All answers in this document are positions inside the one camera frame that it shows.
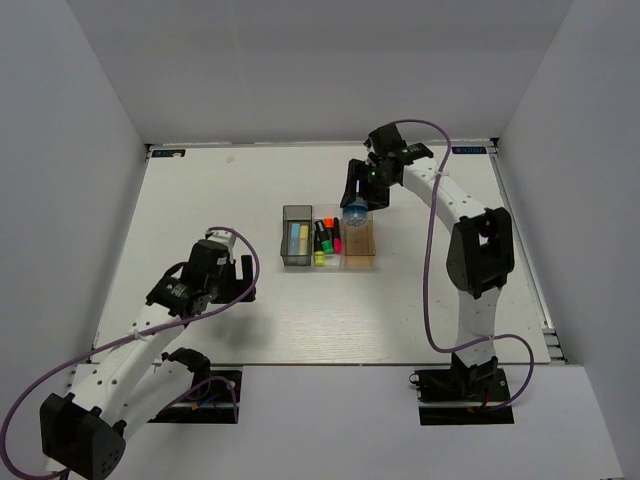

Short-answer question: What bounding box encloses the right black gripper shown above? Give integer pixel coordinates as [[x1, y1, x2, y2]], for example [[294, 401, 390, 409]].
[[341, 158, 397, 213]]

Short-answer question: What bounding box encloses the blue pin box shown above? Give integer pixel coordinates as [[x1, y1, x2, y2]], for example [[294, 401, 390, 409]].
[[343, 200, 369, 228]]

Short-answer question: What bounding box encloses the pink highlighter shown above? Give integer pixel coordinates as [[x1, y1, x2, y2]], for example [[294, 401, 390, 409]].
[[332, 217, 342, 254]]

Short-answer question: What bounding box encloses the green highlighter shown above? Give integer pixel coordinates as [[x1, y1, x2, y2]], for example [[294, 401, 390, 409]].
[[314, 220, 334, 254]]

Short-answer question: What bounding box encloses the yellow eraser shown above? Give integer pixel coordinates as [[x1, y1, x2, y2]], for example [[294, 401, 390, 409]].
[[298, 224, 309, 255]]

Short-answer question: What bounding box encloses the blue eraser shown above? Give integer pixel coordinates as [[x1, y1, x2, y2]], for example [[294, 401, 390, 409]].
[[288, 223, 301, 255]]

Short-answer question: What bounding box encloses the yellow highlighter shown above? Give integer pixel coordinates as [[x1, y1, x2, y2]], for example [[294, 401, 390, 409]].
[[314, 232, 326, 267]]

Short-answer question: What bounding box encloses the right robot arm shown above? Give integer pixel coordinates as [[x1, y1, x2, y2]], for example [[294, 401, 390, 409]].
[[340, 122, 515, 399]]

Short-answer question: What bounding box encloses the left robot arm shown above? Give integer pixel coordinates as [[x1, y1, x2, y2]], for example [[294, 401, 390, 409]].
[[39, 229, 260, 479]]

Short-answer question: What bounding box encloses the clear transparent container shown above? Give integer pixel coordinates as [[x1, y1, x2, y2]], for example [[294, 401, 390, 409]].
[[312, 204, 345, 269]]

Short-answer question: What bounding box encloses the orange transparent container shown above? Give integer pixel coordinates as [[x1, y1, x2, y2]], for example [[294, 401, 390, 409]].
[[342, 211, 376, 270]]

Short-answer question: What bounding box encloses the grey transparent container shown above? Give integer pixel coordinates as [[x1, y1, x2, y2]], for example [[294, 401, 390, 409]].
[[280, 205, 313, 267]]

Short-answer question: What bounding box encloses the right corner label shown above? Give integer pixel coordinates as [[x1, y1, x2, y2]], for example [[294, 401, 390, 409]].
[[452, 145, 487, 155]]

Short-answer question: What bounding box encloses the corner label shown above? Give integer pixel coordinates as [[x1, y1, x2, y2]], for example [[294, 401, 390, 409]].
[[151, 149, 186, 158], [452, 145, 487, 155]]

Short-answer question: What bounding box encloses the left corner label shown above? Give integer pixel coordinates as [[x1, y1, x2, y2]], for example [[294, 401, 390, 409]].
[[151, 149, 186, 158]]

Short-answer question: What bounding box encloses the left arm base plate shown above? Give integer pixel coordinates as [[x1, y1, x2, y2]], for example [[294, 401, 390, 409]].
[[150, 369, 243, 425]]

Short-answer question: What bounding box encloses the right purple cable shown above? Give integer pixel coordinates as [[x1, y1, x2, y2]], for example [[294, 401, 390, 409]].
[[394, 118, 535, 412]]

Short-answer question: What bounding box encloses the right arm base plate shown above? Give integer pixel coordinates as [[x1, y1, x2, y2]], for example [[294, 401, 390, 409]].
[[409, 368, 515, 426]]

